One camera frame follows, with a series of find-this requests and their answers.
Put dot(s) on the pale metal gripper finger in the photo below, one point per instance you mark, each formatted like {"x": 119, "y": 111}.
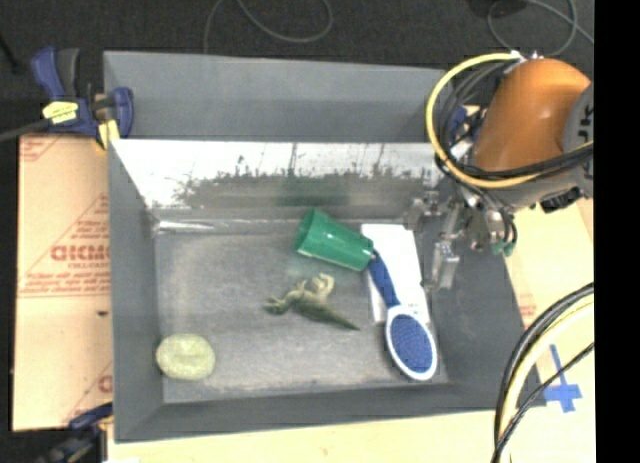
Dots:
{"x": 442, "y": 266}
{"x": 424, "y": 210}

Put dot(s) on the white box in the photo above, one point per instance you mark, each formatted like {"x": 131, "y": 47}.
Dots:
{"x": 400, "y": 261}

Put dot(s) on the blue and white brush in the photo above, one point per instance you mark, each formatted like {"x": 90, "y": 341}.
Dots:
{"x": 410, "y": 341}

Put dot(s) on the green plastic cup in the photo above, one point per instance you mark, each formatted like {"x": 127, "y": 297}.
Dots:
{"x": 330, "y": 241}

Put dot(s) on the green toy dinosaur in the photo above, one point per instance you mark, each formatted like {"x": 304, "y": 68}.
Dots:
{"x": 310, "y": 301}

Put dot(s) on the grey metal bin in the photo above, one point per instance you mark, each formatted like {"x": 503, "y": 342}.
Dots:
{"x": 240, "y": 261}

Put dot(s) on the pale green round sponge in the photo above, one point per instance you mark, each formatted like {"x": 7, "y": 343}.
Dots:
{"x": 185, "y": 357}

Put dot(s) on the brown cardboard board red print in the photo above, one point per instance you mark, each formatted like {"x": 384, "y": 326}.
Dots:
{"x": 60, "y": 276}

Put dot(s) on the black cylinder on white bracket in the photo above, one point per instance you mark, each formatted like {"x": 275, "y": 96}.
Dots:
{"x": 561, "y": 200}

